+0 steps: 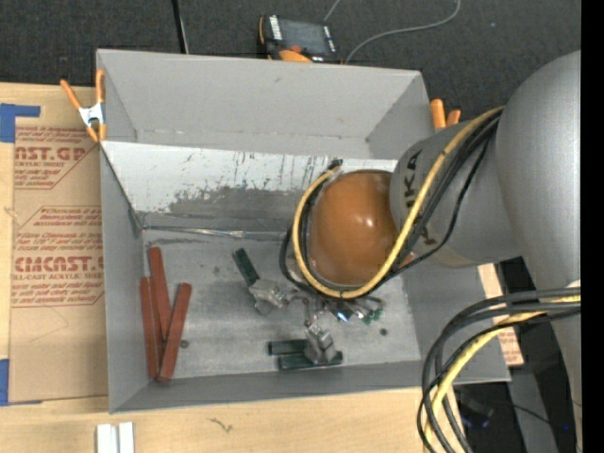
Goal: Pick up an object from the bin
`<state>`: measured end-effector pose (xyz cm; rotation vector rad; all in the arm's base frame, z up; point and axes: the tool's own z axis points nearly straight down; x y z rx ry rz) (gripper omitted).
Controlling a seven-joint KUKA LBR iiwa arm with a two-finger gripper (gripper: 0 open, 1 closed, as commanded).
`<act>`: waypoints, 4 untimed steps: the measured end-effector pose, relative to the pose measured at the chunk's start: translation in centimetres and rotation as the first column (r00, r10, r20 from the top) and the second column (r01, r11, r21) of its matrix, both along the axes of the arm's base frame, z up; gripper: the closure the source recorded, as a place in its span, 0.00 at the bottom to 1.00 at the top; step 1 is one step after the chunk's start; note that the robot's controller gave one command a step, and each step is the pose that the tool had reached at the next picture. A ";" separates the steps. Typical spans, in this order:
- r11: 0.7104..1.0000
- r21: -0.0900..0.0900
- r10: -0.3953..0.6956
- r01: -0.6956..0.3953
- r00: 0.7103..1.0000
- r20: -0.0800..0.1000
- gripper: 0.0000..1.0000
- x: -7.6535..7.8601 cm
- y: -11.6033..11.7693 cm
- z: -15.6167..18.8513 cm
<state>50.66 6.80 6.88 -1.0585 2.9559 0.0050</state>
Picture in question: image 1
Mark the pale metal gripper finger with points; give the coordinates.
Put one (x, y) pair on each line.
(269, 296)
(321, 342)

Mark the dark green flat block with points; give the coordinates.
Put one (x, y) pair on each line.
(246, 267)
(285, 347)
(295, 362)

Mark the red-brown flat block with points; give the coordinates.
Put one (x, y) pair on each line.
(149, 328)
(159, 290)
(175, 333)

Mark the grey metal bin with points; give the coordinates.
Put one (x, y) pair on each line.
(236, 97)

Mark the brown cardboard board red print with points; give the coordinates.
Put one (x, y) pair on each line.
(52, 253)

